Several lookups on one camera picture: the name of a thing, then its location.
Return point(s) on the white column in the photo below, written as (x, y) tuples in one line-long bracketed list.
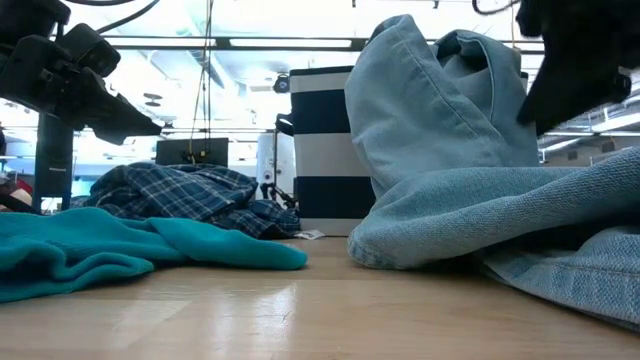
[(265, 160)]

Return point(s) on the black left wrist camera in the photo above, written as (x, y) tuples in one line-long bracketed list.
[(92, 50)]

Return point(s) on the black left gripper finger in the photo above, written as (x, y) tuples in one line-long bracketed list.
[(115, 112), (112, 137)]

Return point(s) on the black tripod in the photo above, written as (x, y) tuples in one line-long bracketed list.
[(272, 192)]

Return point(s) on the black ceiling camera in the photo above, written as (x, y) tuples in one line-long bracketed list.
[(282, 85)]

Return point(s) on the red storage bin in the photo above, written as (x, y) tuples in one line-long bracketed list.
[(15, 192)]

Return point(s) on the blue plaid shirt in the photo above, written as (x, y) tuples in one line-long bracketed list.
[(175, 192)]

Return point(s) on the teal fleece garment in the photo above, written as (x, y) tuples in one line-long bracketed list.
[(100, 245)]

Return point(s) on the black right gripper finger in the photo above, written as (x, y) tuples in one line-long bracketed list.
[(575, 90)]

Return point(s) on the navy white striped fabric bin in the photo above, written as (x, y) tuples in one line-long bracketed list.
[(325, 155)]

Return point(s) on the light blue denim jeans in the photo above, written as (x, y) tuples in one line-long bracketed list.
[(425, 125)]

